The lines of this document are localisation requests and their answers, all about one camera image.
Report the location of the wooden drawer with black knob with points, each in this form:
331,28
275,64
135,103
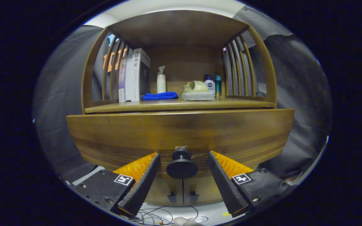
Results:
121,131

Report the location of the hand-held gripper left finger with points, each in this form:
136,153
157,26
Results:
145,185

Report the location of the yellow tape piece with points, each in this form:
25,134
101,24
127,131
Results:
226,214

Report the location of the pale rounded object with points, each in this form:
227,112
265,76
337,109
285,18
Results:
184,221

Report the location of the thin white purple book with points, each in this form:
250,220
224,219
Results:
122,81

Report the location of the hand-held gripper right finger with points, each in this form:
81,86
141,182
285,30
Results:
225,185

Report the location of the wooden countertop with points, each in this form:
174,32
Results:
237,103

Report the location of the white pump bottle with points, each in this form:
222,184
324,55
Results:
161,84

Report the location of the white lotion bottle blue cap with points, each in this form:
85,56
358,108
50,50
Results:
211,83

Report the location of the thick white book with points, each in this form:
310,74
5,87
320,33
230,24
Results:
135,78

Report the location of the cream lidded teacup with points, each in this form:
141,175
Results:
184,88

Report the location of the wooden cabinet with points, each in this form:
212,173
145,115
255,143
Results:
178,28

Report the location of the teal bottle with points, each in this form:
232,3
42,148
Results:
218,84

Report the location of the blue folded cloth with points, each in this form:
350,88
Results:
159,96

